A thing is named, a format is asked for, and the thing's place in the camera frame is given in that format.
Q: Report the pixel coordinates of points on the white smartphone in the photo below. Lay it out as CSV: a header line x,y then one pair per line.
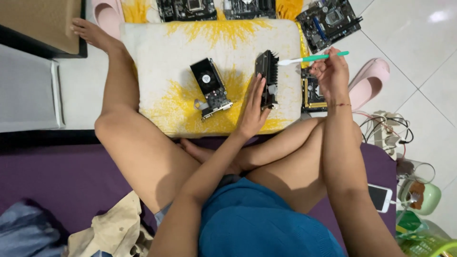
x,y
379,197

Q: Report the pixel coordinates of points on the person's leg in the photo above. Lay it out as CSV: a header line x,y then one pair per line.
x,y
292,153
125,135

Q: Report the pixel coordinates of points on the black graphics card with fan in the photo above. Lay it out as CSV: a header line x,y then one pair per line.
x,y
210,85

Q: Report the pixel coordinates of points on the clear glass jar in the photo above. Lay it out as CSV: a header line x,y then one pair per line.
x,y
423,171

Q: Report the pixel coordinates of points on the light green mug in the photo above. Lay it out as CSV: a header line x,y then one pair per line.
x,y
430,198

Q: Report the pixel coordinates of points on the white power strip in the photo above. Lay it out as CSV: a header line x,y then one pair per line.
x,y
385,135

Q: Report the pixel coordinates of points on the pink slipper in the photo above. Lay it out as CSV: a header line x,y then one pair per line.
x,y
107,16
369,80

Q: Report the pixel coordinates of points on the blue grey cloth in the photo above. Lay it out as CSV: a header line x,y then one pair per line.
x,y
28,232

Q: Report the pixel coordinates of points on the person's right fingers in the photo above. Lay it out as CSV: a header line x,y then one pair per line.
x,y
320,66

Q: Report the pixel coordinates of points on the green packet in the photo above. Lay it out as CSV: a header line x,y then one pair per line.
x,y
408,225

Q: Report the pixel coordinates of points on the purple bed sheet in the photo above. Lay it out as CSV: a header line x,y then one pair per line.
x,y
71,178

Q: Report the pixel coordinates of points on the black motherboard with blue slot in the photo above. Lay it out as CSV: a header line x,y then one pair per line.
x,y
328,21

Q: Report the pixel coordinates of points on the yellow white cloth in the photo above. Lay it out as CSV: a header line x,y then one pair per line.
x,y
135,10

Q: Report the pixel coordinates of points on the green white toothbrush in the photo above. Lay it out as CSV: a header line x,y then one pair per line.
x,y
314,57

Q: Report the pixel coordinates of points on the person's right leg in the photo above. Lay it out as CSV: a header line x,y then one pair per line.
x,y
292,153

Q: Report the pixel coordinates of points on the white yellow pillow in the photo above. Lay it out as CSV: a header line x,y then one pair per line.
x,y
171,53

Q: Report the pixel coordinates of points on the person's left hand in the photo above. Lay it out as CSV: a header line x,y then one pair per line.
x,y
251,114

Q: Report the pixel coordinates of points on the person's right hand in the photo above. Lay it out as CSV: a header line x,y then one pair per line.
x,y
335,80

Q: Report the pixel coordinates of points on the person's left leg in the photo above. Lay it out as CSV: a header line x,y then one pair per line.
x,y
125,135

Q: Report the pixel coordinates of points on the green plastic basket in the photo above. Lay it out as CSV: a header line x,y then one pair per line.
x,y
428,246

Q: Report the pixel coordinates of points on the black graphics card with heatsink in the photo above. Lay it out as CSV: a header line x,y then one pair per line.
x,y
267,71

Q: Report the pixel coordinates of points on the person's blue knit top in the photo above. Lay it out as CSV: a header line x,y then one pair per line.
x,y
257,221

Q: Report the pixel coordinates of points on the brown black cabinet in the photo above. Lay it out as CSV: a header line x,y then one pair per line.
x,y
39,25

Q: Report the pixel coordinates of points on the beige crumpled cloth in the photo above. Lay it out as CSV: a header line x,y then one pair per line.
x,y
110,228

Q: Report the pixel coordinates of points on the black yellow motherboard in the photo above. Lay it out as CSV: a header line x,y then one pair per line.
x,y
311,96

